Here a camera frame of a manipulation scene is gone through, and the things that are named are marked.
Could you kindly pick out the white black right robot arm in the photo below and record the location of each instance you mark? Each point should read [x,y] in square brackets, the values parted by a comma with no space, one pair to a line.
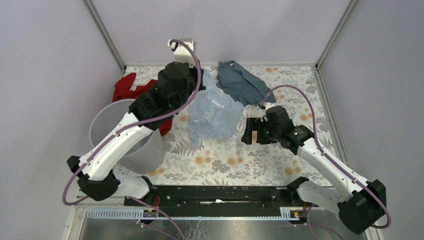
[355,200]

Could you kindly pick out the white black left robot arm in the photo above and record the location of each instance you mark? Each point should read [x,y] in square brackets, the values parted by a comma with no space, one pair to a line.
[176,87]

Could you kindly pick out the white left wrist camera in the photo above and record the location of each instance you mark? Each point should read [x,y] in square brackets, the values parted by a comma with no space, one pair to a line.
[180,53]

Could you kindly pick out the light blue plastic trash bag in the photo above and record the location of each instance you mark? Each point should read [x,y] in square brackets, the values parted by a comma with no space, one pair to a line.
[213,114]

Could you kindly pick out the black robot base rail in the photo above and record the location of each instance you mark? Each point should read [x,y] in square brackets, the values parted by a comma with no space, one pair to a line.
[223,201]

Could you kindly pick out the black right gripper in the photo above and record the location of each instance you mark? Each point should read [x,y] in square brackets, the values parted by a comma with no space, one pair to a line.
[252,124]

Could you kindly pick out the red cloth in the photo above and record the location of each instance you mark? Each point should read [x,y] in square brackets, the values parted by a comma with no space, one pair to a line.
[123,87]

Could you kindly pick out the floral patterned table mat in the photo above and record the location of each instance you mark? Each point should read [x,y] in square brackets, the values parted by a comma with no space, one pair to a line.
[228,161]

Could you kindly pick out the teal blue cloth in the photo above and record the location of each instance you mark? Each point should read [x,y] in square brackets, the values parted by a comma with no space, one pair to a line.
[240,84]

